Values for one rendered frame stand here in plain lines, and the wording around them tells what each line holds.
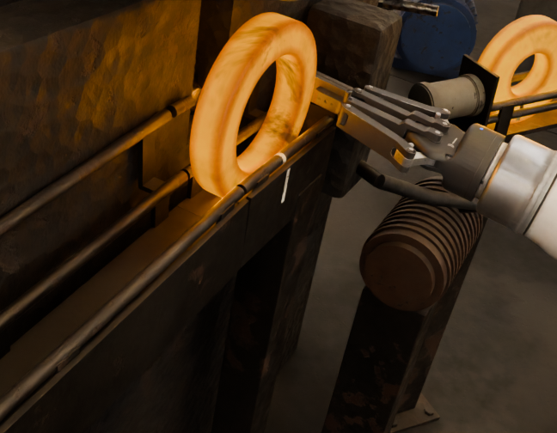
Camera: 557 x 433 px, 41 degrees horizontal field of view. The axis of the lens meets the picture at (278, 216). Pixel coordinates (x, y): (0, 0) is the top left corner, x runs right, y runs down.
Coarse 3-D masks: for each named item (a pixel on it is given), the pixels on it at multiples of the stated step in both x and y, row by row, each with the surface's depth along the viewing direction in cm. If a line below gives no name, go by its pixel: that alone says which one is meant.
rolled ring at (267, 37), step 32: (256, 32) 67; (288, 32) 69; (224, 64) 66; (256, 64) 66; (288, 64) 76; (224, 96) 65; (288, 96) 79; (192, 128) 67; (224, 128) 66; (288, 128) 80; (192, 160) 69; (224, 160) 68; (256, 160) 78; (224, 192) 72
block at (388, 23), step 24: (336, 0) 91; (312, 24) 89; (336, 24) 88; (360, 24) 86; (384, 24) 87; (336, 48) 89; (360, 48) 87; (384, 48) 88; (336, 72) 90; (360, 72) 89; (384, 72) 92; (336, 120) 93; (336, 144) 95; (360, 144) 95; (336, 168) 96; (336, 192) 98
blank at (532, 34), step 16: (528, 16) 104; (544, 16) 104; (512, 32) 102; (528, 32) 102; (544, 32) 103; (496, 48) 103; (512, 48) 102; (528, 48) 103; (544, 48) 105; (496, 64) 102; (512, 64) 104; (544, 64) 108; (528, 80) 111; (544, 80) 109; (496, 96) 106; (512, 96) 108; (496, 112) 108
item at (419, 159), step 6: (396, 150) 75; (396, 156) 75; (402, 156) 74; (414, 156) 75; (420, 156) 75; (402, 162) 75; (408, 162) 74; (414, 162) 75; (420, 162) 75; (426, 162) 76; (432, 162) 76
